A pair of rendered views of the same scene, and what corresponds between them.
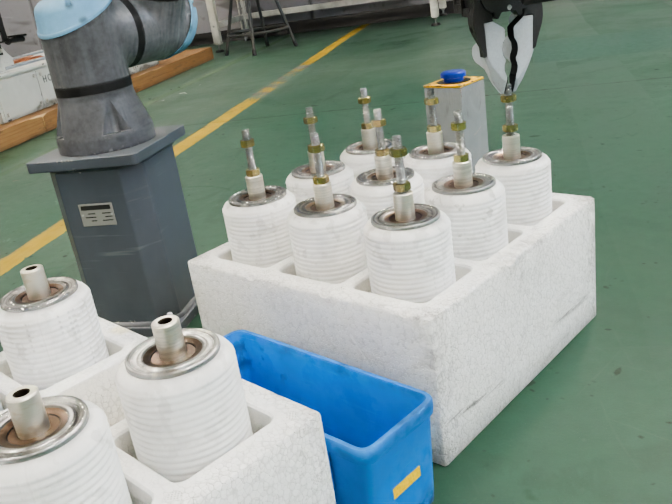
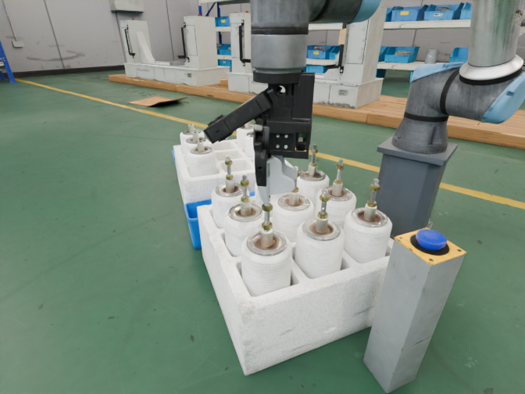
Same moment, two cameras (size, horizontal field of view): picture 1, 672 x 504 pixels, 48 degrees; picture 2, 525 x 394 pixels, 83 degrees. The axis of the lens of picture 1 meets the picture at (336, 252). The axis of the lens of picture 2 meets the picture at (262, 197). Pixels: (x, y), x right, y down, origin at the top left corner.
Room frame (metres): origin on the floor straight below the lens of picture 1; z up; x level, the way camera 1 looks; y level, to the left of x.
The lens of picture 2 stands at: (1.11, -0.66, 0.59)
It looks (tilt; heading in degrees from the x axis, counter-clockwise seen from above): 28 degrees down; 114
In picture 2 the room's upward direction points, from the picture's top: straight up
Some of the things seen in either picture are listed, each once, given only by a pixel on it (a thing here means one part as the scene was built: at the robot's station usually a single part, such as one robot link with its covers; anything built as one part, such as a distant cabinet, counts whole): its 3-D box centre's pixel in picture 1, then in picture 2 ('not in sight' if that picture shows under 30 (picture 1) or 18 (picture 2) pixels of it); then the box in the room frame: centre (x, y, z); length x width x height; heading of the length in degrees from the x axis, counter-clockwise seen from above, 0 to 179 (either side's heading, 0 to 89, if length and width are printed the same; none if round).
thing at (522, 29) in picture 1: (512, 51); (276, 184); (0.96, -0.26, 0.38); 0.06 x 0.03 x 0.09; 13
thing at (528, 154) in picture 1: (512, 156); (266, 242); (0.94, -0.24, 0.25); 0.08 x 0.08 x 0.01
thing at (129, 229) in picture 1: (131, 230); (406, 189); (1.19, 0.33, 0.15); 0.19 x 0.19 x 0.30; 75
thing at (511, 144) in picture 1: (511, 147); (266, 237); (0.94, -0.24, 0.26); 0.02 x 0.02 x 0.03
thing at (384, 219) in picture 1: (405, 217); (230, 190); (0.77, -0.08, 0.25); 0.08 x 0.08 x 0.01
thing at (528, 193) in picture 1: (515, 222); (266, 279); (0.94, -0.24, 0.16); 0.10 x 0.10 x 0.18
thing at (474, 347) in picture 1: (398, 289); (291, 257); (0.94, -0.08, 0.09); 0.39 x 0.39 x 0.18; 46
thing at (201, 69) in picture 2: not in sight; (170, 49); (-1.78, 2.89, 0.45); 1.61 x 0.57 x 0.74; 165
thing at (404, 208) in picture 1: (404, 206); (230, 185); (0.77, -0.08, 0.26); 0.02 x 0.02 x 0.03
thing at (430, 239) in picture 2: (453, 77); (430, 241); (1.20, -0.23, 0.32); 0.04 x 0.04 x 0.02
